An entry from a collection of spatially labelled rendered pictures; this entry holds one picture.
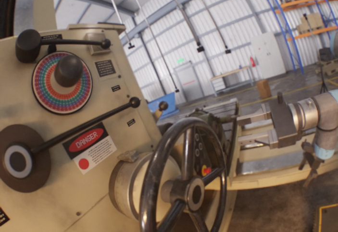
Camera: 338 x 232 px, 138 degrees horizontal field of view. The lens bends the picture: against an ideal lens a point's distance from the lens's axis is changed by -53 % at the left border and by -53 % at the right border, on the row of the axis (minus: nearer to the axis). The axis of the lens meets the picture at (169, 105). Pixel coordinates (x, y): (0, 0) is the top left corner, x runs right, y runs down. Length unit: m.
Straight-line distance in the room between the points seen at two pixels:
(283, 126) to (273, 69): 6.85
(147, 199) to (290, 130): 0.32
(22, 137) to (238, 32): 7.71
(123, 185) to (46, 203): 0.20
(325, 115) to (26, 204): 0.70
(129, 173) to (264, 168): 1.00
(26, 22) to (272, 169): 2.17
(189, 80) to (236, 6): 4.98
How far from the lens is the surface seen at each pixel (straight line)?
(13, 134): 0.35
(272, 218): 1.74
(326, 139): 0.46
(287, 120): 0.38
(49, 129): 0.37
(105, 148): 0.41
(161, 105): 0.56
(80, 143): 0.38
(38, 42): 0.38
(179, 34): 8.35
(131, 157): 0.37
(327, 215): 1.46
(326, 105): 0.41
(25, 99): 0.38
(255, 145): 1.49
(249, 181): 1.16
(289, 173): 1.16
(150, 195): 0.19
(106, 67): 0.48
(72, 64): 0.32
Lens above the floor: 1.56
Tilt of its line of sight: 9 degrees down
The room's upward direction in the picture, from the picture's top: 23 degrees counter-clockwise
